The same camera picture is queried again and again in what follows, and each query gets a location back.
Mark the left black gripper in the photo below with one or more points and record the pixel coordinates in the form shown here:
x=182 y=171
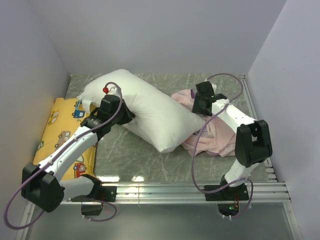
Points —
x=129 y=115

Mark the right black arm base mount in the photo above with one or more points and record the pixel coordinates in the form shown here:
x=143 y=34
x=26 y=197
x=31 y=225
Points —
x=234 y=200

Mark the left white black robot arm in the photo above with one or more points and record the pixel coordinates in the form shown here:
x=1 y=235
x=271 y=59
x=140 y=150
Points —
x=42 y=184

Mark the front aluminium rail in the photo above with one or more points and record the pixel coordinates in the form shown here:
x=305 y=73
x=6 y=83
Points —
x=186 y=193

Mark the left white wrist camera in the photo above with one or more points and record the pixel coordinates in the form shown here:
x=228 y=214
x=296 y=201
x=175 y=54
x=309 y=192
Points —
x=111 y=90

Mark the aluminium rail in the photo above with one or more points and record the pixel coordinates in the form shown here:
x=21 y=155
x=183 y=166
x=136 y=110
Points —
x=186 y=193
x=265 y=171

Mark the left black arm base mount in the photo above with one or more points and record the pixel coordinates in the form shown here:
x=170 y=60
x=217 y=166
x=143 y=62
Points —
x=92 y=204

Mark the white pillow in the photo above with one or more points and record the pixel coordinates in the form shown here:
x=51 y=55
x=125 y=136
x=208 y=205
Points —
x=159 y=119

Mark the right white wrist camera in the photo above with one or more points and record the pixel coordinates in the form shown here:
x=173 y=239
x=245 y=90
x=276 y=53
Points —
x=214 y=86

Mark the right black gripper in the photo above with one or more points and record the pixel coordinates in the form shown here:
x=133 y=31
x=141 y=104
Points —
x=197 y=108

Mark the yellow car print pillow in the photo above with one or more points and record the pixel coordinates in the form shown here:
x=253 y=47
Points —
x=65 y=117

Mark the right side aluminium rail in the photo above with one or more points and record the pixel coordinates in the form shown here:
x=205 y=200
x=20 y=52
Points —
x=265 y=171

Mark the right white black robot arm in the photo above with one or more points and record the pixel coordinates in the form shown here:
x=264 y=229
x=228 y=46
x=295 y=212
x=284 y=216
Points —
x=253 y=142

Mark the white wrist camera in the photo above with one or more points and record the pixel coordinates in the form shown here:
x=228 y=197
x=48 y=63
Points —
x=111 y=90
x=214 y=86

